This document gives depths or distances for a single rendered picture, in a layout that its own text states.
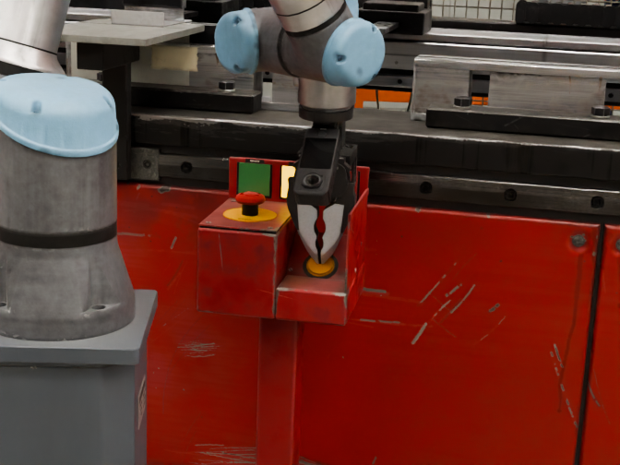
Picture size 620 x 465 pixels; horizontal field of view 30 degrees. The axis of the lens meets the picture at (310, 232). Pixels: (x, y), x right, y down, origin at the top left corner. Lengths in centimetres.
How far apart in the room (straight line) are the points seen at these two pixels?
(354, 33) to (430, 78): 52
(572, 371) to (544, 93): 41
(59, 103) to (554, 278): 86
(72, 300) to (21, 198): 10
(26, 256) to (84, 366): 12
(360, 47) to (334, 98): 20
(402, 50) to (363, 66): 76
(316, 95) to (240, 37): 15
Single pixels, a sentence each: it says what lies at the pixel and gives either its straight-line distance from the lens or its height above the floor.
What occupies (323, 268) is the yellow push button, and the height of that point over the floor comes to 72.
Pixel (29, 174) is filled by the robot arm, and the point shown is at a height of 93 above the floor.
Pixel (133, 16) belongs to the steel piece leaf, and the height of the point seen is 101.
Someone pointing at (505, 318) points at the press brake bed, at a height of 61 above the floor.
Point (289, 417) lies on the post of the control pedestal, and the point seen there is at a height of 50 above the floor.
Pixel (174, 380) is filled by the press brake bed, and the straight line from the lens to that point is 186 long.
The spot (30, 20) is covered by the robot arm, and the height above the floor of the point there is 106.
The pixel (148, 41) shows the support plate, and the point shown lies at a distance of 162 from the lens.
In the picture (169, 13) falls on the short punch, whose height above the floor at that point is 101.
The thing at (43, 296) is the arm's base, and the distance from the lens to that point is 110.
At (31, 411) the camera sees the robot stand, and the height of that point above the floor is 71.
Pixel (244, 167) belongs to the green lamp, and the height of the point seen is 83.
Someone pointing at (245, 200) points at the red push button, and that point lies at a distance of 153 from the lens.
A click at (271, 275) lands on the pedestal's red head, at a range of 149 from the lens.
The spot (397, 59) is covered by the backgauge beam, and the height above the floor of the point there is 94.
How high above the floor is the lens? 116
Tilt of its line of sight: 15 degrees down
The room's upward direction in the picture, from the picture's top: 2 degrees clockwise
